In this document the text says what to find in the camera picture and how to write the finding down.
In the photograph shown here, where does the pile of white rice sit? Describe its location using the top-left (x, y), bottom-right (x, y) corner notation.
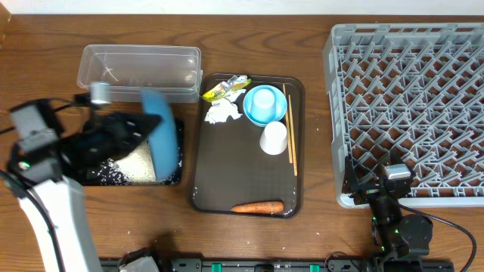
top-left (85, 141), bottom-right (183, 186)

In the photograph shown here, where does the dark blue plate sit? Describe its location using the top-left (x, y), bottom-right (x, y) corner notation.
top-left (141, 89), bottom-right (178, 184)

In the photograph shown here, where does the orange carrot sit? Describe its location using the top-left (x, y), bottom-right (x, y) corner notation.
top-left (231, 201), bottom-right (284, 214)

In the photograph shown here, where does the white tissue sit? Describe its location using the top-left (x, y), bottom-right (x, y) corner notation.
top-left (204, 89), bottom-right (246, 124)

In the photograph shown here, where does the yellow foil snack wrapper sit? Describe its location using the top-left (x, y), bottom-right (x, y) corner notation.
top-left (201, 75), bottom-right (251, 103)

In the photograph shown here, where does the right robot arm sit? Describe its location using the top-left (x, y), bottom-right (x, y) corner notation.
top-left (342, 151), bottom-right (433, 271)

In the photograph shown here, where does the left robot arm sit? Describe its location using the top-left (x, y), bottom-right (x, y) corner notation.
top-left (1, 99), bottom-right (162, 271)

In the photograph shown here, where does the grey dishwasher rack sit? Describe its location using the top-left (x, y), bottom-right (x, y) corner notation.
top-left (322, 23), bottom-right (483, 209)

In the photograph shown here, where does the black rectangular tray bin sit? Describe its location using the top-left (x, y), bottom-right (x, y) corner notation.
top-left (79, 119), bottom-right (185, 186)

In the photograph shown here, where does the wooden chopstick right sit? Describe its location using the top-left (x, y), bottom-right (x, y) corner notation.
top-left (288, 94), bottom-right (298, 177)

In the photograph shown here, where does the wooden chopstick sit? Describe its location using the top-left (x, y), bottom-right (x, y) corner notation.
top-left (288, 94), bottom-right (298, 177)
top-left (283, 84), bottom-right (293, 164)

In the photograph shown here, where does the white pink cup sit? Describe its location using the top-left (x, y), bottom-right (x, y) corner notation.
top-left (259, 122), bottom-right (287, 156)

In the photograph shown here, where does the clear plastic bin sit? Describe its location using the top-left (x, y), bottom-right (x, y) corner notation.
top-left (77, 45), bottom-right (203, 104)

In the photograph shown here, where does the light blue cup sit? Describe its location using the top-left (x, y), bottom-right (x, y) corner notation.
top-left (250, 88), bottom-right (275, 123)

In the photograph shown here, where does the light blue bowl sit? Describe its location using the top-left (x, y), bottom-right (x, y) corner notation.
top-left (243, 85), bottom-right (287, 127)

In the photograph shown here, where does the wooden chopstick left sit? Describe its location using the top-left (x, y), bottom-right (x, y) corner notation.
top-left (283, 84), bottom-right (293, 164)

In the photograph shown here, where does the brown serving tray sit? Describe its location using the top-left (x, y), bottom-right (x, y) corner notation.
top-left (188, 76), bottom-right (306, 218)

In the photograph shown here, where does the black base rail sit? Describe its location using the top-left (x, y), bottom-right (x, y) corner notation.
top-left (100, 249), bottom-right (455, 272)

